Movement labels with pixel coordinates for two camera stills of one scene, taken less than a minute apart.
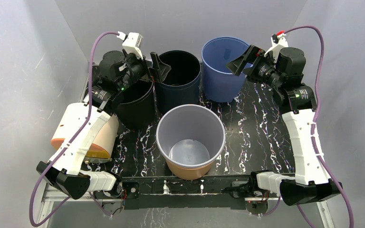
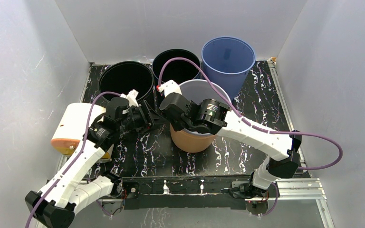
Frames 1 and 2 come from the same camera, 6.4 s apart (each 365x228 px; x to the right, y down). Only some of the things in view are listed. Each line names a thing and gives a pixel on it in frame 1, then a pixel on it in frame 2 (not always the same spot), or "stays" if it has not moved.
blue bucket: x=221 y=84 stays
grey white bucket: x=190 y=136 -> x=197 y=90
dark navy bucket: x=180 y=86 stays
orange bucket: x=189 y=174 -> x=191 y=142
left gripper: x=161 y=69 -> x=152 y=118
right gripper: x=253 y=62 -> x=172 y=105
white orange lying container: x=91 y=134 stays
